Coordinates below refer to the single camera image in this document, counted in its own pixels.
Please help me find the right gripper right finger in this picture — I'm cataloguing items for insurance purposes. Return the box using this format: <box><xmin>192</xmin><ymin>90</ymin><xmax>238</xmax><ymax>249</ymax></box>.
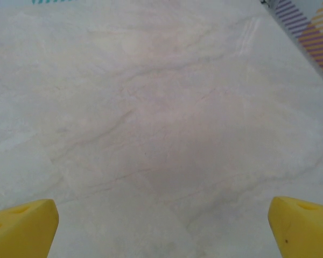
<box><xmin>268</xmin><ymin>196</ymin><xmax>323</xmax><ymax>258</ymax></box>

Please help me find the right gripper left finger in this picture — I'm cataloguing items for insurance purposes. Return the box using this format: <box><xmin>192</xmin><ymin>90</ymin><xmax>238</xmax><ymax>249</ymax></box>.
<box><xmin>0</xmin><ymin>198</ymin><xmax>60</xmax><ymax>258</ymax></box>

